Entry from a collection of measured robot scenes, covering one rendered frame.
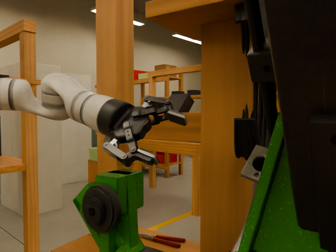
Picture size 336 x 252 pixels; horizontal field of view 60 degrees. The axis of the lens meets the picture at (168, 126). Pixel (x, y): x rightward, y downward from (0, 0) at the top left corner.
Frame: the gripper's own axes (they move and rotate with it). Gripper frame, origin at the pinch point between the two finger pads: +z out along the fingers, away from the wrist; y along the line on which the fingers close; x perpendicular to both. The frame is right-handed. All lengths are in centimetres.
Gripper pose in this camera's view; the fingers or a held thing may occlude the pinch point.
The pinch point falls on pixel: (169, 139)
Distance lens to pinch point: 50.1
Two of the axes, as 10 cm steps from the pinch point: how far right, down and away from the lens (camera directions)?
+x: 2.3, 6.5, 7.3
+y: 5.4, -7.1, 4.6
